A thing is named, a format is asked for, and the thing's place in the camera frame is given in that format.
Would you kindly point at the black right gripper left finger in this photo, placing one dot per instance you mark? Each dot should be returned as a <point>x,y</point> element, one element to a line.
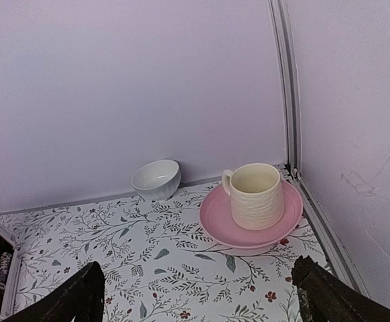
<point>80,298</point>

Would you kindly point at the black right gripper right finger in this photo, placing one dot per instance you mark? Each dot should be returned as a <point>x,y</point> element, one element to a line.
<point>323,297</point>

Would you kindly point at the cream ribbed mug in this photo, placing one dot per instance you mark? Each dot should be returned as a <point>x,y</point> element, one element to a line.
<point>256,195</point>

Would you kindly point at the pink saucer plate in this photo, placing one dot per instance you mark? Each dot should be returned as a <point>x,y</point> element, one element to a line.
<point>217,221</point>

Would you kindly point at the white ceramic bowl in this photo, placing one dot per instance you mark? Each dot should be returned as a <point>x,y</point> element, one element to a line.
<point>157,180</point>

